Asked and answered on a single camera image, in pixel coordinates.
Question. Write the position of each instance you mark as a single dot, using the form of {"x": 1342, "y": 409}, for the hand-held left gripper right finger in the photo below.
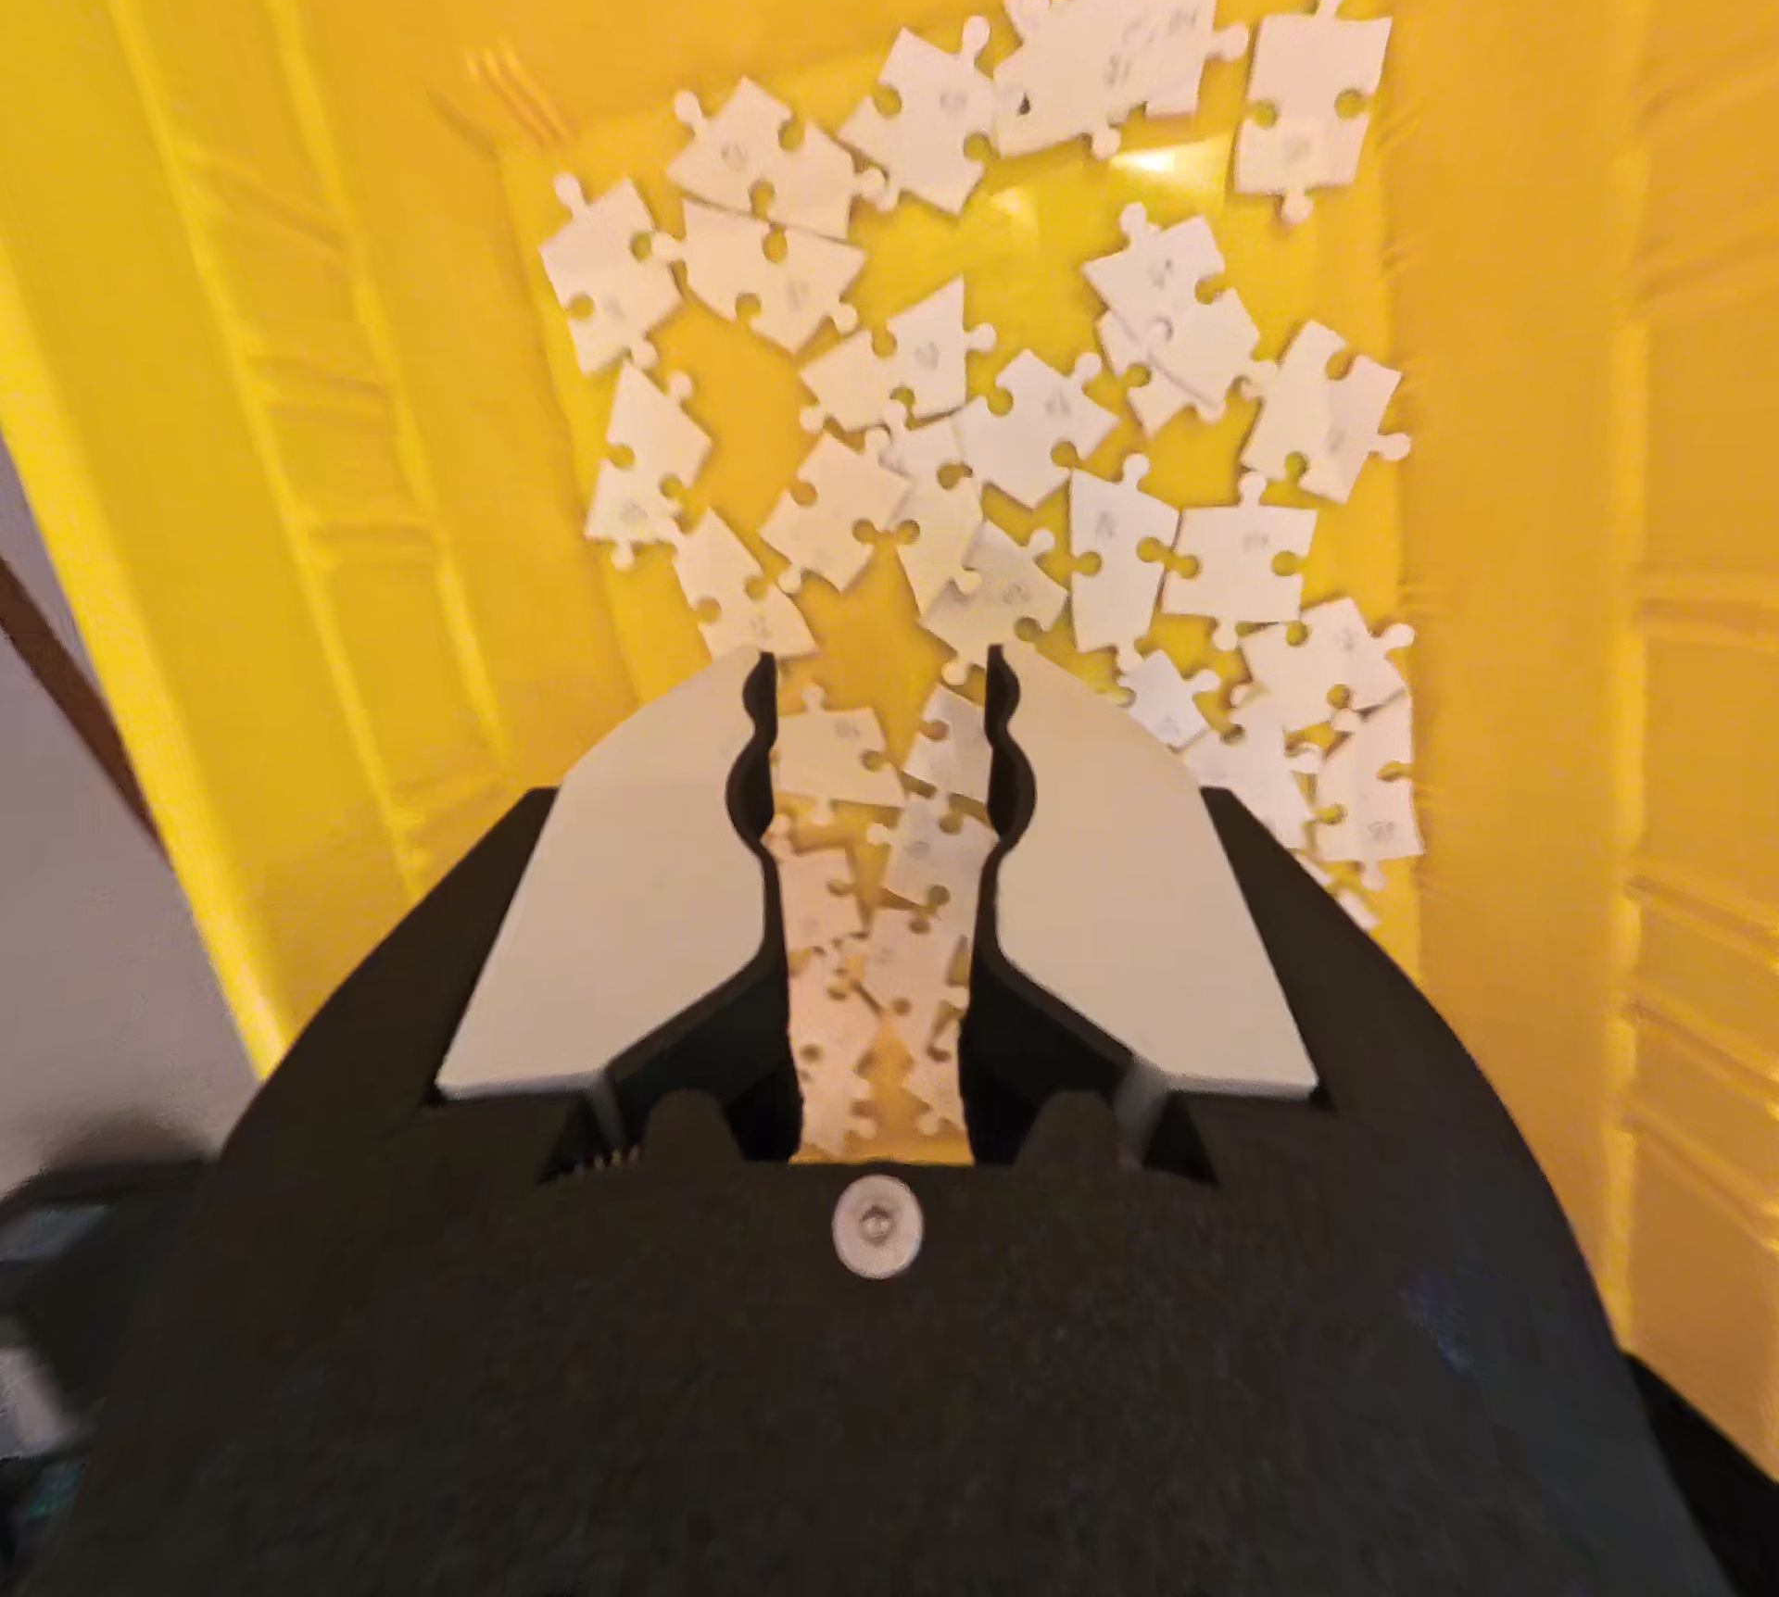
{"x": 1142, "y": 917}

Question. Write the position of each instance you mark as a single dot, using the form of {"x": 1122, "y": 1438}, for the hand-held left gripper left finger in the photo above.
{"x": 622, "y": 917}

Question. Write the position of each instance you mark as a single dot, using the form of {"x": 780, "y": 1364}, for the heap of numbered puzzle pieces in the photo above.
{"x": 1031, "y": 434}

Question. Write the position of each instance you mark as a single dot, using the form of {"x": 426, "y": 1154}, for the yellow plastic bin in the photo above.
{"x": 349, "y": 374}

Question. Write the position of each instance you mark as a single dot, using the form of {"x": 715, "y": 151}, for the black glossy device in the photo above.
{"x": 69, "y": 1253}

